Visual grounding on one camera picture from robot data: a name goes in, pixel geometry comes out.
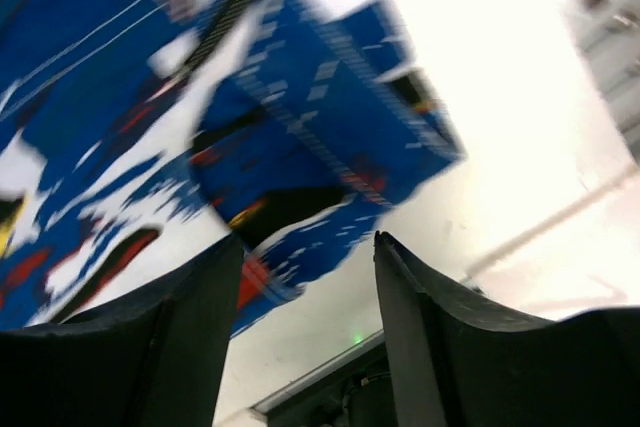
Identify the aluminium rail right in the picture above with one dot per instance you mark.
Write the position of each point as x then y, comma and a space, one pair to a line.
351, 389

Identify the blue patterned trousers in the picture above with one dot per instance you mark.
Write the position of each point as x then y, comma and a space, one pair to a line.
137, 133

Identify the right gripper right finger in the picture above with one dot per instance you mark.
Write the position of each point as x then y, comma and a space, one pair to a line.
458, 358

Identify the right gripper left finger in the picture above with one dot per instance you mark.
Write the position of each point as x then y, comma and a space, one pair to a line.
152, 357

